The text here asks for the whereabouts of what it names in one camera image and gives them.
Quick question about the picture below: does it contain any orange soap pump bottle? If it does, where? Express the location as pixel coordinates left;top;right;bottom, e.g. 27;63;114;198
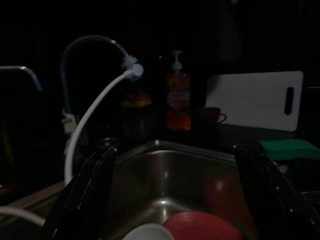
165;49;193;131

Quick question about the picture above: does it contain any curved chrome faucet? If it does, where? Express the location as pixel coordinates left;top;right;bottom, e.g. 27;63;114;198
59;34;145;126

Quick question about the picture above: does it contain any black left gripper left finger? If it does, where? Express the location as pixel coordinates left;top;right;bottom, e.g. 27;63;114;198
44;146;118;240

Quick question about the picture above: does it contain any red plate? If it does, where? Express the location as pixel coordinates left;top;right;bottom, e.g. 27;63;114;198
162;210;243;240

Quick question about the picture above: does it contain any red yellow scrubber in holder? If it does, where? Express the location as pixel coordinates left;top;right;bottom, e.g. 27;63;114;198
121;88;153;138

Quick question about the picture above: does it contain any dark red cup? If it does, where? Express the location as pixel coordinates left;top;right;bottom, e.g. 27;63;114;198
196;106;228;126

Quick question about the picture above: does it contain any white hose clip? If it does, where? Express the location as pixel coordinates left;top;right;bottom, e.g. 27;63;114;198
61;113;76;134

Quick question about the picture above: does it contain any chrome square tap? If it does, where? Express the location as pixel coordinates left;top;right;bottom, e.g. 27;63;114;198
0;65;43;92

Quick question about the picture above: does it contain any white hose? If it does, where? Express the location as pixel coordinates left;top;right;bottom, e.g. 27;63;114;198
0;69;136;227

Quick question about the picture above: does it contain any white cutting board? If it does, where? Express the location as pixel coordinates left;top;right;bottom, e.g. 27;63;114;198
204;70;305;132

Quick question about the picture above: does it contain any green sponge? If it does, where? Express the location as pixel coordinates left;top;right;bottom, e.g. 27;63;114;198
258;139;320;161

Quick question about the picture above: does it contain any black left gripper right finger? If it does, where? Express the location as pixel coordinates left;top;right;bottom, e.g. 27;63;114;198
232;143;320;240

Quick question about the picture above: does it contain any stainless steel sink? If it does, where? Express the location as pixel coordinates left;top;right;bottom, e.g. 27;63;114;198
0;139;320;240

